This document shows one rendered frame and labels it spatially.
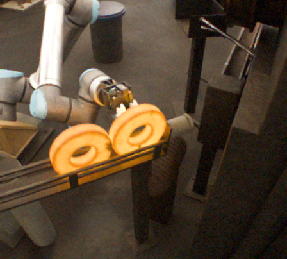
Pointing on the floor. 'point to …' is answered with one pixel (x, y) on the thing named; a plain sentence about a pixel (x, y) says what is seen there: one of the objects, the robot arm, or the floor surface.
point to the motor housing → (165, 181)
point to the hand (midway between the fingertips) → (137, 125)
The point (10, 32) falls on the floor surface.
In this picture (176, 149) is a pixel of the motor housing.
